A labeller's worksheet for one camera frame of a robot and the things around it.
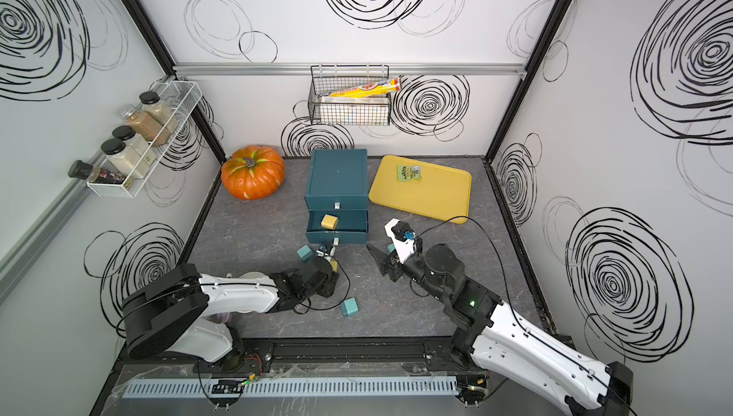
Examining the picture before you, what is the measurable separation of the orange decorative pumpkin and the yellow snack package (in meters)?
0.33

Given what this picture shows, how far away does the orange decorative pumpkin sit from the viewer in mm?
1008

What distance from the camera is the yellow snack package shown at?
873mm

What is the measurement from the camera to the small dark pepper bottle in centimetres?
60
